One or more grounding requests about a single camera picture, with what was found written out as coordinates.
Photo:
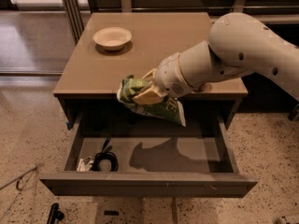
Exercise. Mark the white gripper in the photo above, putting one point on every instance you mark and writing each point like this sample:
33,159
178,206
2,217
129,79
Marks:
169,75

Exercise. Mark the green jalapeno chip bag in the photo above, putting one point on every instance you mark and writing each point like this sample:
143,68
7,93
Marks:
169,108

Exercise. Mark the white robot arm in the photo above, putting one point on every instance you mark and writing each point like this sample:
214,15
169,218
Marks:
237,45

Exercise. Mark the grey open drawer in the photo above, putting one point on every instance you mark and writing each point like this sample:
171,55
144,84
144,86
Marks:
138,162

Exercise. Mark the orange soda can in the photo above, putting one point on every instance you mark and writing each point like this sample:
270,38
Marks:
202,87

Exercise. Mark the white paper bowl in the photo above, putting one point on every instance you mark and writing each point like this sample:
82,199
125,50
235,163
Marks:
112,38

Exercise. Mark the crumpled white wrapper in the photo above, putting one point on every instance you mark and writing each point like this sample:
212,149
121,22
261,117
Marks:
85,165

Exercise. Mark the black object on floor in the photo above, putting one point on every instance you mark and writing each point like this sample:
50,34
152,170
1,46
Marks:
55,214

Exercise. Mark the thin grey metal rod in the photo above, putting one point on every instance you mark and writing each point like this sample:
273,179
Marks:
18,179

